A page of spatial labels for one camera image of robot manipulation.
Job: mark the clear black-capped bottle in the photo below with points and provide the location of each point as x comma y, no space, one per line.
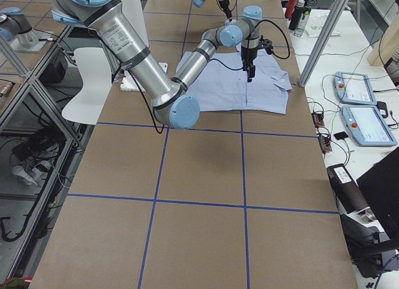
304,17

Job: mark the red water bottle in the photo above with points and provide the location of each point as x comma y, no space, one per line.
290,8

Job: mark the black water bottle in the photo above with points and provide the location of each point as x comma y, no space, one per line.
296,14

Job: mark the upper blue teach pendant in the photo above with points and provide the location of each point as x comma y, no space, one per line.
353,88

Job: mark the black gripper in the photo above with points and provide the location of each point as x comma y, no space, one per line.
225,4
248,54

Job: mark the black monitor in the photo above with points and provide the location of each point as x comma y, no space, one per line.
379,187

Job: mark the white plastic chair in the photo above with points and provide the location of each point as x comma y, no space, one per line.
95,71

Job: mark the blue teach pendant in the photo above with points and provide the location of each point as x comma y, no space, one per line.
367,127
353,88

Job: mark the lower blue teach pendant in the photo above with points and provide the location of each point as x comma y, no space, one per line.
367,127

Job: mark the white camera stand pillar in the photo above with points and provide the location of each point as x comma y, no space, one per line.
132,9

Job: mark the aluminium frame post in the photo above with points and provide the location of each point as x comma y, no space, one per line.
322,40

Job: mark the light blue striped shirt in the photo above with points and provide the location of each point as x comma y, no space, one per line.
215,76

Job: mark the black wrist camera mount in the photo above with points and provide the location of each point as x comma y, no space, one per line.
265,44

